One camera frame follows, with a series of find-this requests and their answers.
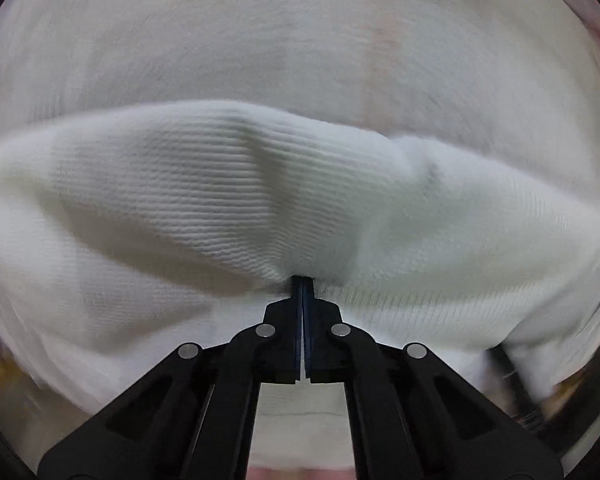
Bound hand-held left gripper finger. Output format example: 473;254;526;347
37;276;304;480
304;276;564;480

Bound white knit sweater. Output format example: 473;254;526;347
0;100;600;472

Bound white printed bed sheet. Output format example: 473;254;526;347
0;0;600;171

